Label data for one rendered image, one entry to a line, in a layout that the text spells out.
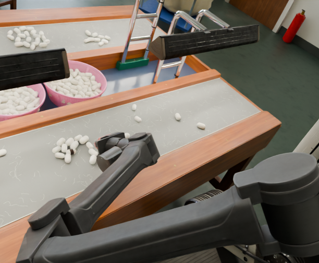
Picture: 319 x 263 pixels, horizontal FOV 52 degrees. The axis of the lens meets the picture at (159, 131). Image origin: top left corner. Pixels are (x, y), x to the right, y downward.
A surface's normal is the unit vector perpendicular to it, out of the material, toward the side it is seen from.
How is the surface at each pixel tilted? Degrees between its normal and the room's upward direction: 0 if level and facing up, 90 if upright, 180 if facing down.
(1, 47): 0
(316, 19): 90
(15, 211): 0
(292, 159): 46
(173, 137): 0
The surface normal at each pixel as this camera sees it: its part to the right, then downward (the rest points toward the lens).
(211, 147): 0.29, -0.72
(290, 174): -0.36, -0.91
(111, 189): 0.86, -0.22
